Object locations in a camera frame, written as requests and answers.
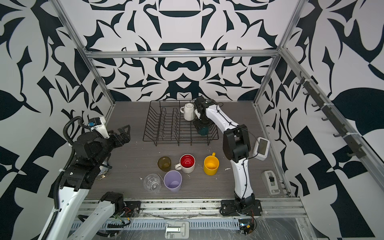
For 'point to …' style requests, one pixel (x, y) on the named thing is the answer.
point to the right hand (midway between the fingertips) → (204, 123)
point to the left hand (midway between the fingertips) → (120, 126)
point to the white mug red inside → (187, 163)
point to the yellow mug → (211, 164)
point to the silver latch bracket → (177, 229)
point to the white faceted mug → (188, 111)
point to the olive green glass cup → (164, 163)
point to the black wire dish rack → (166, 126)
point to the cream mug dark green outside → (204, 131)
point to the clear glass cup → (152, 182)
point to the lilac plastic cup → (172, 180)
